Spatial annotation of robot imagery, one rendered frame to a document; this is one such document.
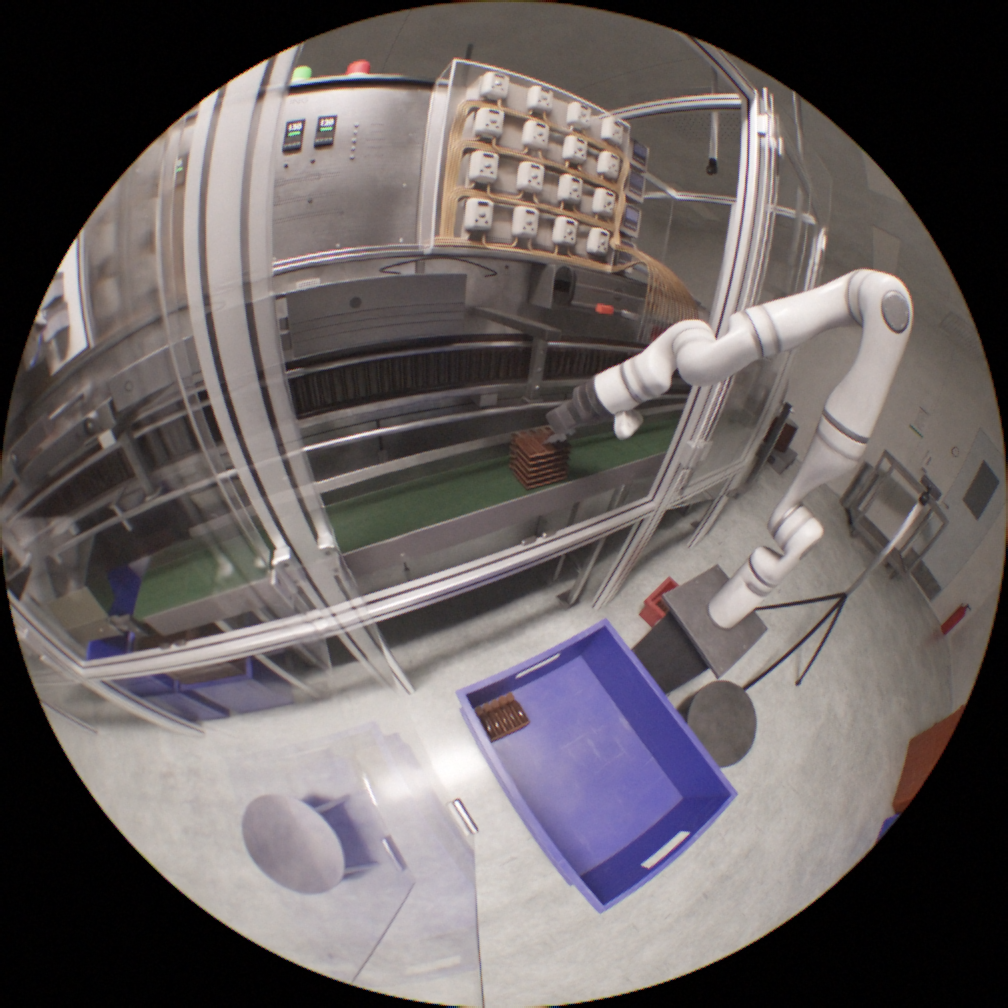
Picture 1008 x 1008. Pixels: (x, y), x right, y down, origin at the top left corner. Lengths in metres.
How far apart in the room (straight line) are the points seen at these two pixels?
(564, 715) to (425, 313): 0.94
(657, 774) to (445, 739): 0.65
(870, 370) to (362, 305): 0.69
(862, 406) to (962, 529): 4.93
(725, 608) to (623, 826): 0.62
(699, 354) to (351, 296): 0.47
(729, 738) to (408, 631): 1.17
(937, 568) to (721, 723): 4.70
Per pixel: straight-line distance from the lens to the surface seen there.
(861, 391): 0.52
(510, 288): 0.92
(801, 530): 0.63
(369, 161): 0.94
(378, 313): 0.49
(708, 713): 1.08
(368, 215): 0.89
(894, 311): 0.51
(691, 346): 0.45
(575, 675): 0.94
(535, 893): 1.20
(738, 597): 0.72
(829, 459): 0.55
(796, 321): 0.48
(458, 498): 0.62
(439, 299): 0.51
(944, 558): 5.45
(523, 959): 1.35
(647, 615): 1.37
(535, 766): 0.88
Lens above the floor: 1.09
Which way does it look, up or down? 42 degrees down
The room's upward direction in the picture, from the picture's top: 7 degrees clockwise
